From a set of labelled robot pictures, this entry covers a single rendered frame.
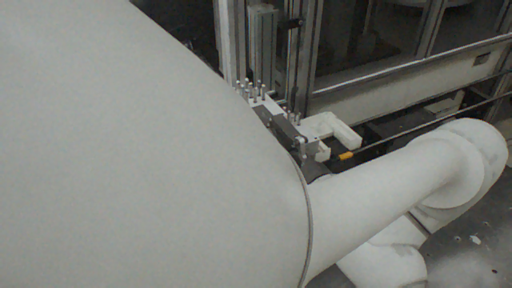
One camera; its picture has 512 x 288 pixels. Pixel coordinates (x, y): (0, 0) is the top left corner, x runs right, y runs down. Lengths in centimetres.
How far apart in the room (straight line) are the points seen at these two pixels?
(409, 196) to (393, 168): 3
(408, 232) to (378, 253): 5
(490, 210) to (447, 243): 20
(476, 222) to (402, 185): 87
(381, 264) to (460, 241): 62
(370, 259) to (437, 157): 20
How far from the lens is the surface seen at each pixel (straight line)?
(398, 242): 56
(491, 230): 122
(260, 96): 84
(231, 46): 92
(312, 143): 93
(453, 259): 111
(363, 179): 32
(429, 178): 39
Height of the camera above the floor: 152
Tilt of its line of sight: 40 degrees down
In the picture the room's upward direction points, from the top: straight up
